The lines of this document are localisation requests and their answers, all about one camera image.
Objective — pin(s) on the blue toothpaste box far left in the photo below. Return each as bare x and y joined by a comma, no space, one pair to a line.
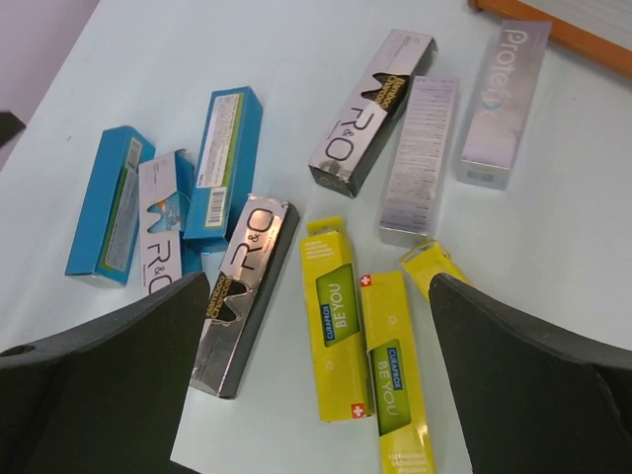
104,239

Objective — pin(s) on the yellow Curaprox box right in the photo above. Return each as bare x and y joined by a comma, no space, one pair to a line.
427,260

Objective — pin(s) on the orange wooden shelf rack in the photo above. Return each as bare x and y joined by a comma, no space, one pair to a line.
597,30

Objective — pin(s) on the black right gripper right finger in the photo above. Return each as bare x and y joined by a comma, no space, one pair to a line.
531,397

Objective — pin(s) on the yellow Curaprox box middle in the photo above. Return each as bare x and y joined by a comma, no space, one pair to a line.
404,439

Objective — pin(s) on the blue toothpaste box with barcode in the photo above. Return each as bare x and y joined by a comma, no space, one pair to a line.
225,168

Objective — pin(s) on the lilac text-side toothpaste box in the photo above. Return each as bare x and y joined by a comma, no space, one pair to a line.
409,208

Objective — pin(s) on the yellow Curaprox box left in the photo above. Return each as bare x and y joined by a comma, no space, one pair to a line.
337,340

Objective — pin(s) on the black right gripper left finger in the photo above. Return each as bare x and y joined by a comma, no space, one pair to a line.
106,396

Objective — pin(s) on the lilac Protefix toothpaste box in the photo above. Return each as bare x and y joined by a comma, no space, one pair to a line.
503,104

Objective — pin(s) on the yellow curaprox box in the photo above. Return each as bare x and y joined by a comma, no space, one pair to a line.
337,340
404,439
427,260

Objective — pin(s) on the silver black R&O charcoal box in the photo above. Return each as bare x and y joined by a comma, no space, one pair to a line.
238,302

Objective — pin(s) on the white blue R&O box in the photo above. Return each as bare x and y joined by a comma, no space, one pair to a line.
165,187

